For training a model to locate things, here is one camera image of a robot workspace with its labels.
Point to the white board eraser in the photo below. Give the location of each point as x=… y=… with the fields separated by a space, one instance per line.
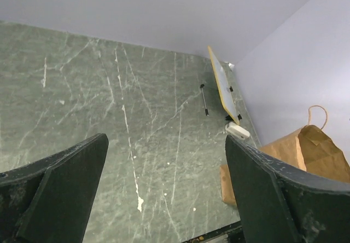
x=235 y=130

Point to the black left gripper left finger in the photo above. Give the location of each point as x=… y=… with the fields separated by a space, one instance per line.
x=50 y=200

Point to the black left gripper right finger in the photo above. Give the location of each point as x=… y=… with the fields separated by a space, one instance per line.
x=278 y=202

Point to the yellow framed whiteboard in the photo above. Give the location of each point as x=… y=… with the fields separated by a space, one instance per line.
x=224 y=87

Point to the brown paper bag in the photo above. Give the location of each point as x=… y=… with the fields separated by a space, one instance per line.
x=311 y=150

